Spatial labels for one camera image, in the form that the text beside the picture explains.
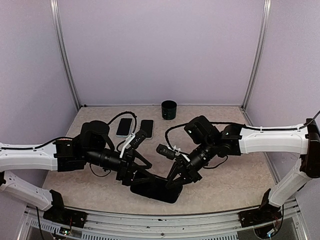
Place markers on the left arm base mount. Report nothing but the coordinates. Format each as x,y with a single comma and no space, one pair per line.
66,216

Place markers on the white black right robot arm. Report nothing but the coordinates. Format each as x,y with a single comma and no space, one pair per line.
239,139

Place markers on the black phone white back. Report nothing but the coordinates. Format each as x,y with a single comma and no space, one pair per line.
124,127

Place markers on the left aluminium frame post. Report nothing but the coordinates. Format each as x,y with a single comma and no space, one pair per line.
54,6

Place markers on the right aluminium frame post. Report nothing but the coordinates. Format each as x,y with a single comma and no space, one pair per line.
258,53

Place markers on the black phone case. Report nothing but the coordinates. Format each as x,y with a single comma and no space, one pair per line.
157,190

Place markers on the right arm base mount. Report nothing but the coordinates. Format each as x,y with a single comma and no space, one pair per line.
256,216

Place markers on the dark green cup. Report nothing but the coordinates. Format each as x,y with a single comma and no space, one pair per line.
168,109

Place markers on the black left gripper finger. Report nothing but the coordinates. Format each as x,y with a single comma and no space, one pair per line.
140,168
140,178

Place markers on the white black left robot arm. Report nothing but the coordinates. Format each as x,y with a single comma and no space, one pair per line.
66,154

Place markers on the lavender phone case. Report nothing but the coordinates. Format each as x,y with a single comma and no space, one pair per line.
150,137

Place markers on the front aluminium rail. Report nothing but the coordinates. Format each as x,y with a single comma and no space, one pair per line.
223,225

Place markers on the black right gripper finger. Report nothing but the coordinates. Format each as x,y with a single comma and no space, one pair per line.
174,174
184,180

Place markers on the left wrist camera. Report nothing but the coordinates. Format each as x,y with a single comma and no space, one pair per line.
139,137

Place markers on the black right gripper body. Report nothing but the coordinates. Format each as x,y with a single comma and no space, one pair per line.
192,172

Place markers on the black phone dark edge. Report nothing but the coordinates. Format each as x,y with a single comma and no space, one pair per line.
147,126

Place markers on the red white patterned bowl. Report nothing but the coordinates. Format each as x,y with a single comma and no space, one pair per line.
65,138

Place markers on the light blue phone case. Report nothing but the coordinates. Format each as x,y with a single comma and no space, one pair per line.
121,136

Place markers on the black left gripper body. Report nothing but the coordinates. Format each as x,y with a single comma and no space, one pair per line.
123,172

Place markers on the aluminium frame post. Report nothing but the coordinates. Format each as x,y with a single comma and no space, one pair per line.
54,6
258,53

